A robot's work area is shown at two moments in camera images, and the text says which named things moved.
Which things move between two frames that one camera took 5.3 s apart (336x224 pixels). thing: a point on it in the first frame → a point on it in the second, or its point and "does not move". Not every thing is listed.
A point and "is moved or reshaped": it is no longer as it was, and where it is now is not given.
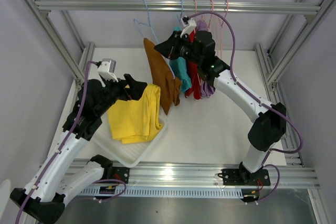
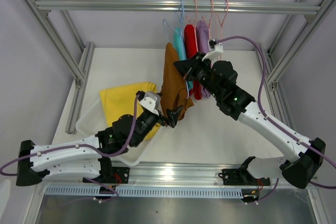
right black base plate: (242, 177) does not move
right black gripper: (168, 49) → (188, 67)
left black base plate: (122, 173) does not move
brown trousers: (168, 87) is moved or reshaped
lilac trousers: (206, 91) does not move
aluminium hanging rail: (113, 4) does not move
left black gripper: (135, 91) → (171, 117)
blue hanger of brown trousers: (148, 25) → (180, 31)
